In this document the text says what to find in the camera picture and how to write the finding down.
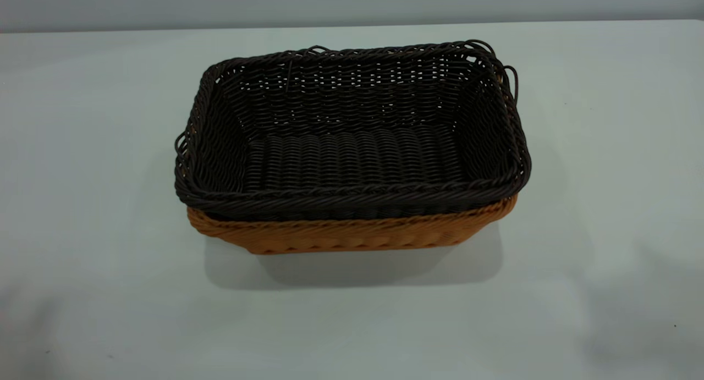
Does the dark brown wicker basket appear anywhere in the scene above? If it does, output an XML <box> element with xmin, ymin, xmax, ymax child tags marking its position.
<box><xmin>174</xmin><ymin>39</ymin><xmax>532</xmax><ymax>222</ymax></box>

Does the light brown wicker basket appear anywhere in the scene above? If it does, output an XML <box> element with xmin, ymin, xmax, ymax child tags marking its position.
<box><xmin>187</xmin><ymin>195</ymin><xmax>518</xmax><ymax>255</ymax></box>

